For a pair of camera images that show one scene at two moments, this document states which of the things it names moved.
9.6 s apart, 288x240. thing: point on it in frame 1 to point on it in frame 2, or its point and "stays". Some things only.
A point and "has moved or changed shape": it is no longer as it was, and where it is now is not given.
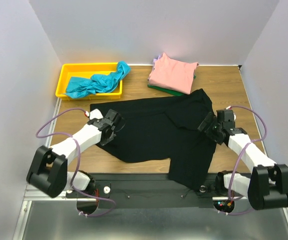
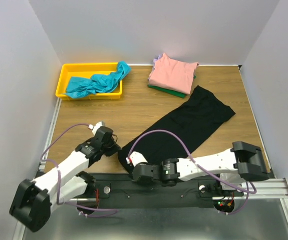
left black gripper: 105,142 to 114,148
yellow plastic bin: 86,70 stays
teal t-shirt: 78,88 stays
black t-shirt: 165,129 has moved or changed shape
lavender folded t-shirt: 154,60 stays
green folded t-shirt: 166,90 stays
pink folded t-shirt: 176,75 stays
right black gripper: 207,124 to 138,172
